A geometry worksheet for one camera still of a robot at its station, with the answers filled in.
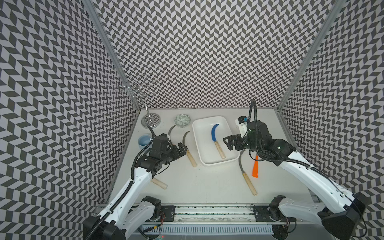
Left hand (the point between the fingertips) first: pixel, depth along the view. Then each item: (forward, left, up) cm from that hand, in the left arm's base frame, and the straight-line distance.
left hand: (181, 152), depth 79 cm
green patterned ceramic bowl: (+34, +3, -14) cm, 37 cm away
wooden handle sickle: (+25, +11, -13) cm, 30 cm away
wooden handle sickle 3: (-11, -37, -14) cm, 41 cm away
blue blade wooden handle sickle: (+10, -22, -14) cm, 28 cm away
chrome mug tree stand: (+34, +28, -14) cm, 46 cm away
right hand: (+2, -26, +9) cm, 28 cm away
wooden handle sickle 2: (+1, -5, -14) cm, 15 cm away
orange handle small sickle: (-6, -42, -14) cm, 44 cm away
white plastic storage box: (+9, -15, -15) cm, 23 cm away
